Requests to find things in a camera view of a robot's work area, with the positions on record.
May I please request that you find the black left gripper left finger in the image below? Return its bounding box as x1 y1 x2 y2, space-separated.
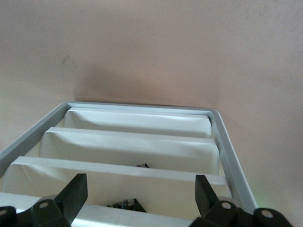
30 173 89 227

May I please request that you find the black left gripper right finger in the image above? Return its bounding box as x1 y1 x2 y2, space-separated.
191 175 239 227

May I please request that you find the red push button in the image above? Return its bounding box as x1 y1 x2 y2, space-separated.
106 198 148 213

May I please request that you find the white drawer cabinet shell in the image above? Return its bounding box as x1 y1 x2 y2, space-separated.
0 101 259 227

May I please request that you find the brown table cover sheet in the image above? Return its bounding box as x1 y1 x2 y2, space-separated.
0 0 303 227

